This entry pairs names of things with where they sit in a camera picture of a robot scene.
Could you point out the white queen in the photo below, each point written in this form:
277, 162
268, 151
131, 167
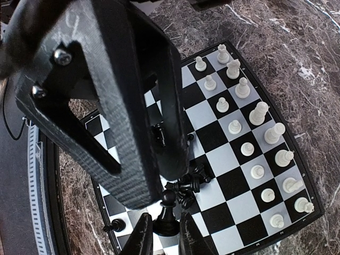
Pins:
273, 134

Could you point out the white bishop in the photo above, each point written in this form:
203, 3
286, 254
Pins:
242, 90

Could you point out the black chess pawn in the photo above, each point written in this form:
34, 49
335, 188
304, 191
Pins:
116, 225
166, 224

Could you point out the white slotted cable duct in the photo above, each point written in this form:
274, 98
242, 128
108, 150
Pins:
38, 195

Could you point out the white king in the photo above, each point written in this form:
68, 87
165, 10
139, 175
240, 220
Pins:
257, 116

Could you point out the black front table rail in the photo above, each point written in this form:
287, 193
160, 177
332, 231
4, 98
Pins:
55, 198

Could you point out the white pawn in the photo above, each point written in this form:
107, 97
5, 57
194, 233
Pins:
200, 64
210, 84
222, 105

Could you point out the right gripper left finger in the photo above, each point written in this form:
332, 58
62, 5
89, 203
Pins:
141, 239

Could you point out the white rook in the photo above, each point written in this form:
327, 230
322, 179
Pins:
223, 56

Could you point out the black white chessboard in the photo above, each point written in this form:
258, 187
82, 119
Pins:
259, 193

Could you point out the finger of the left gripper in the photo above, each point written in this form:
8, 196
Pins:
86, 49
158, 56

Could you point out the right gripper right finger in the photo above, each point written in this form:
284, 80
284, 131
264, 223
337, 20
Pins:
191, 240

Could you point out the pile of black chess pieces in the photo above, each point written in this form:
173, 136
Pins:
189, 184

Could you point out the white knight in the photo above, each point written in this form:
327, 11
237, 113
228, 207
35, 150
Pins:
233, 69

